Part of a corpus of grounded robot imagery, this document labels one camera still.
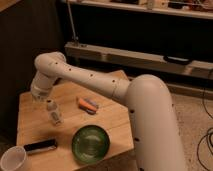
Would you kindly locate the metal pole stand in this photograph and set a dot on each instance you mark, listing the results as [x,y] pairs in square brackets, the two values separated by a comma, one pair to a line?
[74,35]

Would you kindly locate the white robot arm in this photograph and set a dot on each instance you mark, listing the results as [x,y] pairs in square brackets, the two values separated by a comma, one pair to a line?
[154,125]

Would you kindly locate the upper shelf with clutter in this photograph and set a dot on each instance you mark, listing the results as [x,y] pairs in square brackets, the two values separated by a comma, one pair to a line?
[149,7]

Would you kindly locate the white wooden shelf rail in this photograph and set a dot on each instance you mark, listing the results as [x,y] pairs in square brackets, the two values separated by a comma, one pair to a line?
[137,59]

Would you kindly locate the black rectangular remote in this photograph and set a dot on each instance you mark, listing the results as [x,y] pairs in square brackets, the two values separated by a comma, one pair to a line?
[41,146]

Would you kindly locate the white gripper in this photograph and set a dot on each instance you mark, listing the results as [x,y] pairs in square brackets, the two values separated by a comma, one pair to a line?
[41,87]

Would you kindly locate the wooden table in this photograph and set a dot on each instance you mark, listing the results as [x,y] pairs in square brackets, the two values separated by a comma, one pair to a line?
[34,126]

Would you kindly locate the clear plastic bottle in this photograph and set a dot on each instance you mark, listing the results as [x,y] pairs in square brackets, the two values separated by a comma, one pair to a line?
[54,112]

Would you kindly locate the black handle on rail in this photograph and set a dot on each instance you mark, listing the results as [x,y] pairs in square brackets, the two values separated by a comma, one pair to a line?
[177,61]

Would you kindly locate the green glass bowl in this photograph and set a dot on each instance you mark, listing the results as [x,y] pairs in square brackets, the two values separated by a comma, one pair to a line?
[90,144]

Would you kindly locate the white plastic cup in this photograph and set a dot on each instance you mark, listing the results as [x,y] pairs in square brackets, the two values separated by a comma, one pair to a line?
[14,159]

